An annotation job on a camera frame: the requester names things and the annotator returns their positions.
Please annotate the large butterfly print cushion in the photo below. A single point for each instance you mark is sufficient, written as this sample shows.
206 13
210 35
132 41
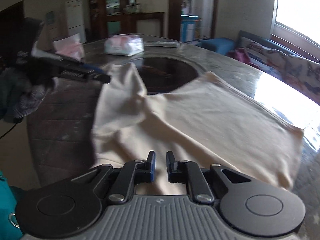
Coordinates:
305 75

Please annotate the cream shirt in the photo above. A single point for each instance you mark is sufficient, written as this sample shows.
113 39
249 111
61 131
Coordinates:
200 120

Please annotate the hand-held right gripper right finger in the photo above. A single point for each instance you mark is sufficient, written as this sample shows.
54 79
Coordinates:
170 165

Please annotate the teal clothing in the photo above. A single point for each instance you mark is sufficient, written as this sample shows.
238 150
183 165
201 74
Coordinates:
6 205

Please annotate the wooden display cabinet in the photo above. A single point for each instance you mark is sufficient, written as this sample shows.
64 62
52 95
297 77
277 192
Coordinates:
96 5

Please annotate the window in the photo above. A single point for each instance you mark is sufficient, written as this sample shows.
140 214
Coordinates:
300 10

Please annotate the round metal table recess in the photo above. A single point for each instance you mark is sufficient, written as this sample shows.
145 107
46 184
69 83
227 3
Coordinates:
170 72

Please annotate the white refrigerator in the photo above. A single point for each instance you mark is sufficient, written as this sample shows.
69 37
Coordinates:
75 17

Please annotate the pink cloth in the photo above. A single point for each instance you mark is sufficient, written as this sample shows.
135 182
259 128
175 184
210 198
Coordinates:
240 55

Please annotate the white pink tissue pack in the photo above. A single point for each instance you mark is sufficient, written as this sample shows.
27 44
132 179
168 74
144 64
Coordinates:
122 45

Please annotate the blue corner sofa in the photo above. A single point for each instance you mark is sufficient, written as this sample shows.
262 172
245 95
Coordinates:
217 45

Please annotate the person's left forearm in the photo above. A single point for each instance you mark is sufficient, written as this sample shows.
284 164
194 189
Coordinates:
17 97

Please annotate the blue cabinet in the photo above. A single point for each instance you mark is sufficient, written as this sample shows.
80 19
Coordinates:
188 27

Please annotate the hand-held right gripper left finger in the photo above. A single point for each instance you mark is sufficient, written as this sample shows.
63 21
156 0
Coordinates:
153 166

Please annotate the small butterfly print cushion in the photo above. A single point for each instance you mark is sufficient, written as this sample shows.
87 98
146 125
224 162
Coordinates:
260 52

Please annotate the white flat remote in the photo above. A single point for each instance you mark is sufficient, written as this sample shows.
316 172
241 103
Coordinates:
162 44

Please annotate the dark wooden sideboard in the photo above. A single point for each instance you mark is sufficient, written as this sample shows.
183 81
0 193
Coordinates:
150 25

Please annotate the brown door frame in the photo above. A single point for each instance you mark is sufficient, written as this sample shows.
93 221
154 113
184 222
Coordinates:
175 10

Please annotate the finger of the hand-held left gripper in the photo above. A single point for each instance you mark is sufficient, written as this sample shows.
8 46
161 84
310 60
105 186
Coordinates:
95 77
82 64

